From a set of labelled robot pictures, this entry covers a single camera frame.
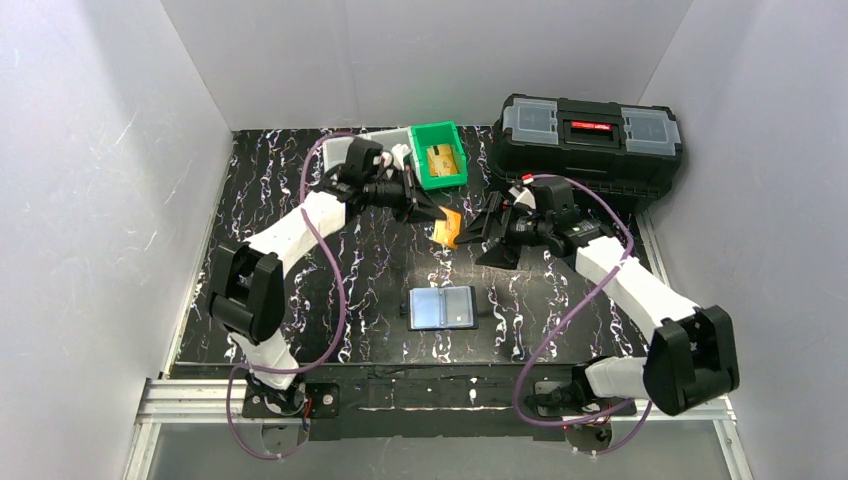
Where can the aluminium frame rail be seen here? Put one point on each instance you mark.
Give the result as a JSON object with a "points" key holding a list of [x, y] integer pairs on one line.
{"points": [[458, 427]]}

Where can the white left plastic bin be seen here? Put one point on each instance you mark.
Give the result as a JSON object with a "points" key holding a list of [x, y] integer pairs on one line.
{"points": [[334, 149]]}

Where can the white middle plastic bin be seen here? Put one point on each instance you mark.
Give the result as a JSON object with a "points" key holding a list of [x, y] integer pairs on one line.
{"points": [[391, 136]]}

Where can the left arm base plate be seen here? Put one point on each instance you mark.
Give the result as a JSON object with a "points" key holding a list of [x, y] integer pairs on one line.
{"points": [[305, 400]]}

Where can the tan credit card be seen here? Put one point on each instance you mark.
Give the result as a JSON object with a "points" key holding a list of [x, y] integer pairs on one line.
{"points": [[441, 161]]}

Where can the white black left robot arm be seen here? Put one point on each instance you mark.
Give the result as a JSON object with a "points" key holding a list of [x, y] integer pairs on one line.
{"points": [[247, 280]]}

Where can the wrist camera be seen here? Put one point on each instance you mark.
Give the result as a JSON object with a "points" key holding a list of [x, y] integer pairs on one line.
{"points": [[522, 195], [393, 161]]}

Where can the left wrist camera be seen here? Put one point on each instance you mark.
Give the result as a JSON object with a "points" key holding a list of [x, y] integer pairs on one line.
{"points": [[393, 161]]}

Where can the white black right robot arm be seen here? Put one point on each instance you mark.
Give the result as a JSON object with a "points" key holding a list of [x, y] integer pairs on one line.
{"points": [[691, 356]]}

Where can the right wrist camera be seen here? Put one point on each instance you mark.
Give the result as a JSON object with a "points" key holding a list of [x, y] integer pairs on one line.
{"points": [[522, 195]]}

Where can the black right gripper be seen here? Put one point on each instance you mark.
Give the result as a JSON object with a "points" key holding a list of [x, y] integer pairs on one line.
{"points": [[502, 225]]}

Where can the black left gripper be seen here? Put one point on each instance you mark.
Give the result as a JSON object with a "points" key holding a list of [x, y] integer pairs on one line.
{"points": [[406, 196]]}

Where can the white plastic bin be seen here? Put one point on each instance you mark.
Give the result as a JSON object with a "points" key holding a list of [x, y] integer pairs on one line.
{"points": [[334, 149], [391, 136]]}

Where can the black plastic toolbox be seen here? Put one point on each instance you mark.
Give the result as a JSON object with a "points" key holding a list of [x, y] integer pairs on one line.
{"points": [[627, 154]]}

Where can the green plastic bin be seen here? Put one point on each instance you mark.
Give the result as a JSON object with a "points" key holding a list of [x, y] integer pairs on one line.
{"points": [[426, 135]]}

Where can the black marbled table mat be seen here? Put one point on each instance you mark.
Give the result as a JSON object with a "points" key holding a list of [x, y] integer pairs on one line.
{"points": [[380, 261]]}

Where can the gold card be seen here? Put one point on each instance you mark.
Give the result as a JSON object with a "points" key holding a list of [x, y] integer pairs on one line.
{"points": [[447, 230]]}

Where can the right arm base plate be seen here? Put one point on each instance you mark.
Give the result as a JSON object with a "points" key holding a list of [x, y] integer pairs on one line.
{"points": [[549, 399]]}

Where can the black card holder wallet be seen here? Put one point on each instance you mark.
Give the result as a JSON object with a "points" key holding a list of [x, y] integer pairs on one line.
{"points": [[441, 308]]}

